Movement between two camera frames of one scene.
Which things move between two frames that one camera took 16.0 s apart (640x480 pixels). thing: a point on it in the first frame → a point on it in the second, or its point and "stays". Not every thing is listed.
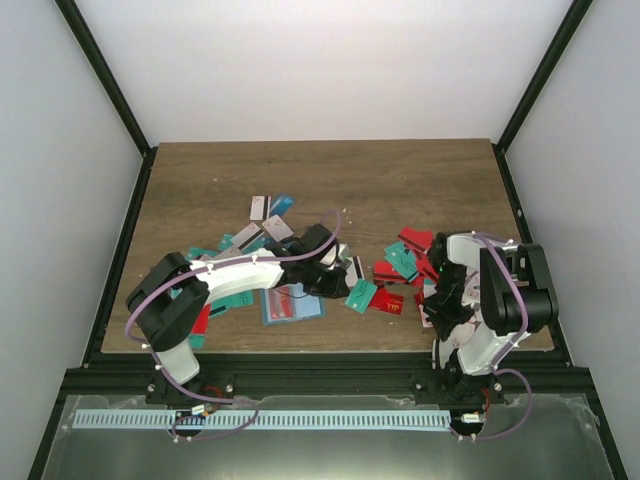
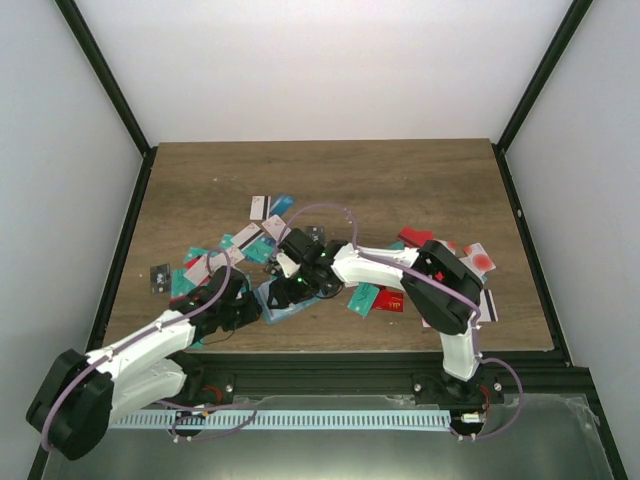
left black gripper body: [319, 285] → [235, 318]
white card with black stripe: [260, 207] stays
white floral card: [277, 228] stays
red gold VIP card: [387, 301] stays
